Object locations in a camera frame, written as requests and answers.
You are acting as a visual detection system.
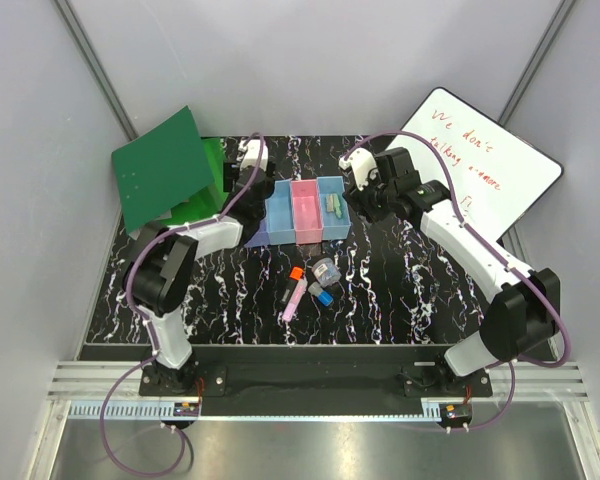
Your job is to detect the green stapler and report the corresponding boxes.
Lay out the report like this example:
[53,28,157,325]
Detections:
[331,194,343,218]

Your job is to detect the grey glitter jar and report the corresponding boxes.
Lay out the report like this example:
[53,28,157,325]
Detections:
[311,258,341,288]

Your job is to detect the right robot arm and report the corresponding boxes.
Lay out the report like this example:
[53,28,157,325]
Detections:
[339,147,560,397]

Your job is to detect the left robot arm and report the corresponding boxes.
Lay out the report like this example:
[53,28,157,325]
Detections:
[123,164,275,396]

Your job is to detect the light blue plastic bin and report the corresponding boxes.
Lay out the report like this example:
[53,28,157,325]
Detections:
[266,180,296,245]

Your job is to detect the purple plastic bin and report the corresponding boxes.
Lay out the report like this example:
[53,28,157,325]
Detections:
[245,219,270,248]

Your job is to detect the blue plastic bin right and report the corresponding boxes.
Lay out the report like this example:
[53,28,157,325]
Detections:
[317,176,351,241]

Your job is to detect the pink plastic bin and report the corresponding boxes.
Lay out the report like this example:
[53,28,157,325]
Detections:
[290,179,323,245]

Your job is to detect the orange capped black highlighter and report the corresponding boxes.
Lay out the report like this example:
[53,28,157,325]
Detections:
[281,266,304,305]

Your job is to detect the green folder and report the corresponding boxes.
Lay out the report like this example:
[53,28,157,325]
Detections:
[111,106,227,234]

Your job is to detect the black marble mat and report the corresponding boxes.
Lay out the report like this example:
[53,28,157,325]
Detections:
[78,136,489,361]

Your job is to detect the pink highlighter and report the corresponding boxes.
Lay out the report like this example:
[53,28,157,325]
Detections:
[282,278,308,322]

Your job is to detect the blue capped small bottle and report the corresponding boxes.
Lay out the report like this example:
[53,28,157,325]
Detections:
[307,282,333,307]

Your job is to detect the white whiteboard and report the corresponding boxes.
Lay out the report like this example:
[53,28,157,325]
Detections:
[403,87,563,240]

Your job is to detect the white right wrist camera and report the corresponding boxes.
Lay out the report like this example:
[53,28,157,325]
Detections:
[338,148,378,191]

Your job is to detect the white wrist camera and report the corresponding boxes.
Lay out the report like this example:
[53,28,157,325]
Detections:
[238,139,268,171]
[338,148,378,191]

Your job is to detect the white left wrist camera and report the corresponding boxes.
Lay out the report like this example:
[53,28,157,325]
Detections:
[238,139,268,171]

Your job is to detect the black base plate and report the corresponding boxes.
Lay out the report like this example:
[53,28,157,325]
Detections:
[139,345,493,419]

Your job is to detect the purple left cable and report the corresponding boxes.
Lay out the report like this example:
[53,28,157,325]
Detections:
[98,132,267,476]

